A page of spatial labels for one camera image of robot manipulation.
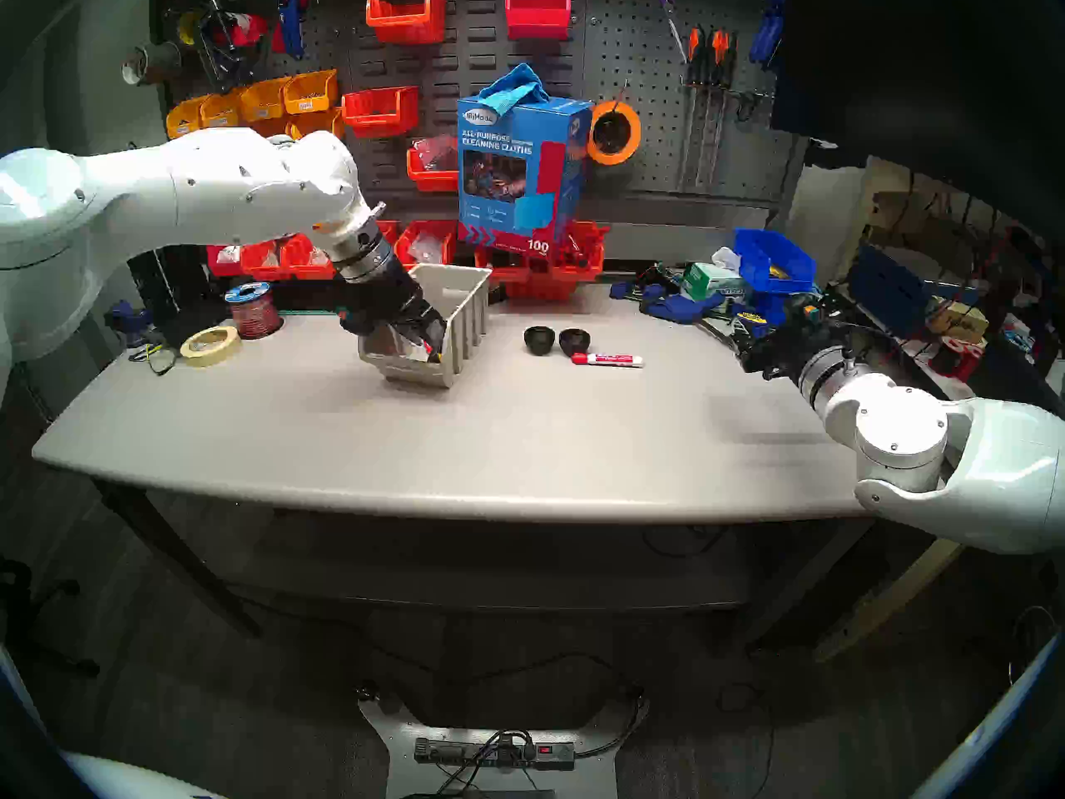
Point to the green white Kimtech wipes box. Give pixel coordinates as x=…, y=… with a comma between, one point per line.
x=715, y=283

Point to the orange bin labelled M3X5X4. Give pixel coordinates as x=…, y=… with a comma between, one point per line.
x=185, y=121

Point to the dark grey C-clamp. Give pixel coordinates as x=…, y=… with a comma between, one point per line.
x=212, y=61
x=258, y=57

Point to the green cutting mat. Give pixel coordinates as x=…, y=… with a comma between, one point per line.
x=308, y=313

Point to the light wood side table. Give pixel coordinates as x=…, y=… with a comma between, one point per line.
x=882, y=604

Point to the clear bag of parts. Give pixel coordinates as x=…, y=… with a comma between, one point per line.
x=433, y=150

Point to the black tool rack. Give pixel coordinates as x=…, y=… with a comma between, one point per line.
x=150, y=277

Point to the dark blue case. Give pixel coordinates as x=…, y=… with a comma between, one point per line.
x=882, y=277

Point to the red tape roll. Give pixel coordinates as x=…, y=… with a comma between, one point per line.
x=245, y=27

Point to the black power strip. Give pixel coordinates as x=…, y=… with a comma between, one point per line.
x=495, y=753

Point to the dark red shelf bin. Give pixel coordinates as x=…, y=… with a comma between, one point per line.
x=220, y=265

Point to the blue microfibre cloth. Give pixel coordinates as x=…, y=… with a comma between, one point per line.
x=512, y=86

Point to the blue bench vise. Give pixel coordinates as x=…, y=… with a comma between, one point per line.
x=125, y=316

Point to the glass door grey frame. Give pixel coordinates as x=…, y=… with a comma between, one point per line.
x=42, y=81

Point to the red Expo marker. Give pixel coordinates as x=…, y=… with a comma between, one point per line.
x=611, y=359

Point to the orange-red wall bin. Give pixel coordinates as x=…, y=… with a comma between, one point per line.
x=380, y=113
x=428, y=180
x=406, y=22

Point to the black carabiner clip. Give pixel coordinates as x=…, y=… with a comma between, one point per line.
x=740, y=106

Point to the clear plastic parts bag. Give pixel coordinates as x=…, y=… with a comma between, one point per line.
x=427, y=245

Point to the black table leg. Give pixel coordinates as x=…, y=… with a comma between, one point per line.
x=187, y=568

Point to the orange bin labelled M3X6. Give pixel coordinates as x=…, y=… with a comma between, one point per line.
x=309, y=96

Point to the orange bin labelled M3-4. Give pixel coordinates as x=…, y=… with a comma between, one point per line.
x=320, y=123

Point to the black press stand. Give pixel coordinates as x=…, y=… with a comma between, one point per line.
x=198, y=277

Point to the blue spring clamp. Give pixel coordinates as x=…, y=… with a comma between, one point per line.
x=770, y=23

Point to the blue plastic bin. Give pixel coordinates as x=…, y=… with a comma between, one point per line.
x=774, y=260
x=774, y=306

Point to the blue cleaning cloths box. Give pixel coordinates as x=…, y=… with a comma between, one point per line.
x=499, y=181

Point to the beige plastic storage bin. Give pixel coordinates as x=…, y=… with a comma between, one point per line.
x=462, y=323

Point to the dark grey pegboard panel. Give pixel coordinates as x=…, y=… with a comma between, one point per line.
x=466, y=48

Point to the orange bin labelled M3X8 BAD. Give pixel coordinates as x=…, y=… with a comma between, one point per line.
x=222, y=112

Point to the black monitor mount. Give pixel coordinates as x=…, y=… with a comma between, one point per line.
x=832, y=152

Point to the orange black screwdriver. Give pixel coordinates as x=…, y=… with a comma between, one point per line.
x=695, y=52
x=715, y=57
x=730, y=57

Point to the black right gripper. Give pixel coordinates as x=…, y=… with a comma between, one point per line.
x=799, y=335

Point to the orange bin labelled M4-6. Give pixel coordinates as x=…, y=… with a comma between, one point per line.
x=270, y=127

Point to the clear safety glasses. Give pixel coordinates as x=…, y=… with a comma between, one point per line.
x=158, y=358

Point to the yellow tape roll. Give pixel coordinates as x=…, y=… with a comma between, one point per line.
x=185, y=27

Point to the crimson wall bin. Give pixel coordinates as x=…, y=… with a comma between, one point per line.
x=538, y=17

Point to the black monitor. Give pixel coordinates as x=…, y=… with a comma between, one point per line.
x=915, y=73

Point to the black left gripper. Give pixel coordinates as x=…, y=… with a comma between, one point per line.
x=391, y=302

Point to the beige masking tape roll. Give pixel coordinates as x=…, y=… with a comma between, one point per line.
x=193, y=352

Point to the grey duct tape roll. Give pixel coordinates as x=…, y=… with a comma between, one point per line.
x=150, y=62

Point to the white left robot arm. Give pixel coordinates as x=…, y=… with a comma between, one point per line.
x=208, y=181

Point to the orange tape roll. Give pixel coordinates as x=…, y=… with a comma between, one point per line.
x=636, y=133

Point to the black round rubber cup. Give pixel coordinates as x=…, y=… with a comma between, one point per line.
x=574, y=341
x=539, y=339

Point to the brown cardboard box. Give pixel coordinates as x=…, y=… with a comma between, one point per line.
x=957, y=323

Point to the stack of red bins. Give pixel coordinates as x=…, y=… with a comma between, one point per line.
x=541, y=290

